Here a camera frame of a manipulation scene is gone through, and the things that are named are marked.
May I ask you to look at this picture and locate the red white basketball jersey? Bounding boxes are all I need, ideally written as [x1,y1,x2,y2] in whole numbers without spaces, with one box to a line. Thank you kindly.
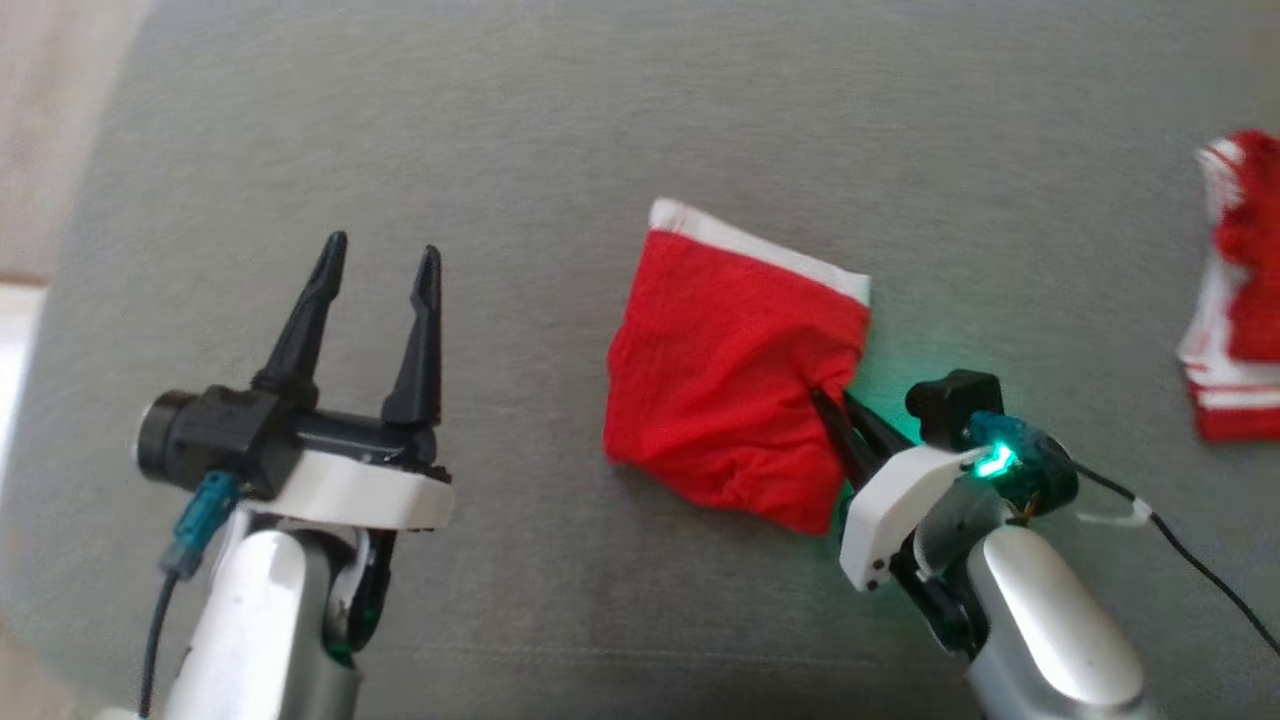
[1177,128,1280,444]

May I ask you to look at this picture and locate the black cable with teal plug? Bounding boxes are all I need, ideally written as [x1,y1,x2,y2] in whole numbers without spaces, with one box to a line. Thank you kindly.
[140,470,243,717]
[966,410,1280,657]

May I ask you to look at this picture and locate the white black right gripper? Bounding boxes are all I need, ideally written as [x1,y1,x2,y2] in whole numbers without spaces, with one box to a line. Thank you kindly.
[808,388,991,593]

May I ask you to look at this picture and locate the red shorts with white stripe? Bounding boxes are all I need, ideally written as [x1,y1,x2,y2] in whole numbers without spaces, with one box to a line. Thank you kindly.
[602,197,873,537]

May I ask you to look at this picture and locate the grey sofa seat cushion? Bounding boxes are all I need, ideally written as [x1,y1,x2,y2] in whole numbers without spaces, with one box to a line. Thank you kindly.
[0,0,1280,720]

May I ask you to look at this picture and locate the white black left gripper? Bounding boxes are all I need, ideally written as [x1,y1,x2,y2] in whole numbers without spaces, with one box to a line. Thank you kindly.
[240,230,456,534]

